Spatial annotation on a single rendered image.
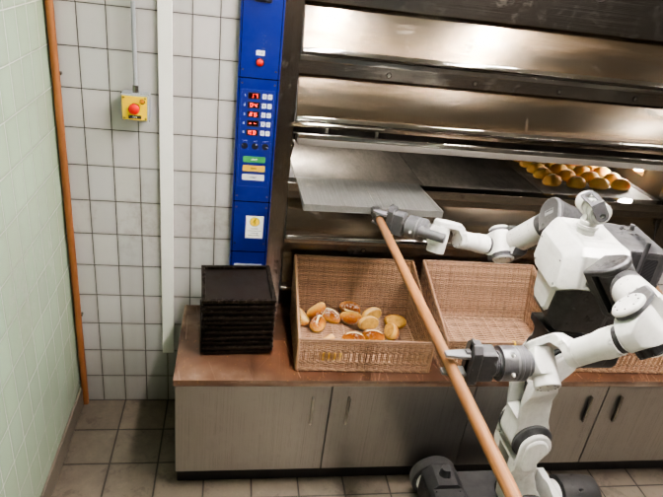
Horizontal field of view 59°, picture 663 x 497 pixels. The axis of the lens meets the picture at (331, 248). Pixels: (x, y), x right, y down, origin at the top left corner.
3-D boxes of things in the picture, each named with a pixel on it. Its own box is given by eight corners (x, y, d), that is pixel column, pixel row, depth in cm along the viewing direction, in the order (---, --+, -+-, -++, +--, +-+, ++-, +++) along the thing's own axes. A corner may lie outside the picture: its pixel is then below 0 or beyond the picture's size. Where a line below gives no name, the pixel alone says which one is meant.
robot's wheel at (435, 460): (462, 467, 256) (433, 448, 248) (466, 476, 252) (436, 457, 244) (429, 494, 261) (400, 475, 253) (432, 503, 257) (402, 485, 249)
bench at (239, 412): (184, 399, 291) (184, 300, 265) (622, 397, 333) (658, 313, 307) (173, 492, 241) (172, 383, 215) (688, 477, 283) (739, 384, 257)
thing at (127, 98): (124, 115, 224) (122, 89, 219) (151, 117, 226) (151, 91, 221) (120, 120, 217) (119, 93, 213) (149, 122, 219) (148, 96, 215)
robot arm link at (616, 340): (589, 380, 137) (671, 357, 123) (563, 345, 136) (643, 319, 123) (598, 352, 144) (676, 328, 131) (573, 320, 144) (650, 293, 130)
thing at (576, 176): (496, 148, 333) (498, 138, 330) (572, 154, 341) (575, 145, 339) (545, 187, 279) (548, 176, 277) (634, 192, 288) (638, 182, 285)
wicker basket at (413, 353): (287, 305, 272) (292, 251, 259) (405, 309, 280) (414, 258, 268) (292, 372, 229) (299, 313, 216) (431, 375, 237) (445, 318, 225)
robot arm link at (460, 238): (431, 216, 210) (462, 223, 216) (424, 240, 212) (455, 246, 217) (441, 220, 205) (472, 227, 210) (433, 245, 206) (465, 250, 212)
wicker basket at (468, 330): (409, 308, 282) (420, 257, 269) (519, 312, 291) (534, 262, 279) (438, 373, 239) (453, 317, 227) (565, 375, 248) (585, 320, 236)
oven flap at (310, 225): (284, 238, 256) (287, 192, 254) (647, 254, 287) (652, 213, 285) (285, 239, 252) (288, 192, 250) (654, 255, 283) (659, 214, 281)
